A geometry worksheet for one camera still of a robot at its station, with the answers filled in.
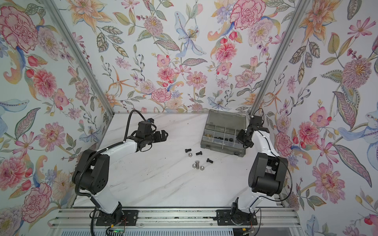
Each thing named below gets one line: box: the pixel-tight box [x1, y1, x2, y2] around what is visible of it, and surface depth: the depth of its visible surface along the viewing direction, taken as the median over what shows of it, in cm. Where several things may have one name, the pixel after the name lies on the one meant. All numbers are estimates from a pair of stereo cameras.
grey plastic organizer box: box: [200, 108, 247, 158], surface depth 108 cm
